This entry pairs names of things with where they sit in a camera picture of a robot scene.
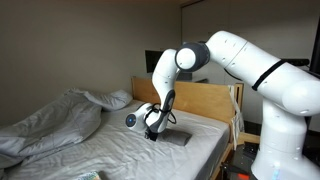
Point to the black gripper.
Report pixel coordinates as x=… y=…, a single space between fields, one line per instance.
x=152 y=132

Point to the grey cloth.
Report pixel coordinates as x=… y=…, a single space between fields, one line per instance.
x=178 y=136

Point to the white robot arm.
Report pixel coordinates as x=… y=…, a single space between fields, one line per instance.
x=283 y=133

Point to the white bed mattress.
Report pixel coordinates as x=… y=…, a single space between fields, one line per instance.
x=116 y=153

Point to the pale grey pillow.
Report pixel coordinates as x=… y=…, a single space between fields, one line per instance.
x=111 y=99

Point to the colourful printed folded shirt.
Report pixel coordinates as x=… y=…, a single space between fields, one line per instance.
x=87 y=176

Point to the black flat monitor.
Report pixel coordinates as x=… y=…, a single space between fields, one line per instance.
x=152 y=61

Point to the black equipment box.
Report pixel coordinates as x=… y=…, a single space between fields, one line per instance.
x=240 y=160

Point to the wooden side table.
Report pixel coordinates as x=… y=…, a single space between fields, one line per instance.
x=248 y=137

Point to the small orange red object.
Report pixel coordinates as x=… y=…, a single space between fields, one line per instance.
x=243 y=176

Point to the pale grey duvet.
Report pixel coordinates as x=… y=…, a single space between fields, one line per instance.
x=50 y=126

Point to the black stereo camera bar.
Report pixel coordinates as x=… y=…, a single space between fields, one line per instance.
x=300 y=62

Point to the black window frame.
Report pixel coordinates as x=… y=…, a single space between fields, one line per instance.
x=315 y=50

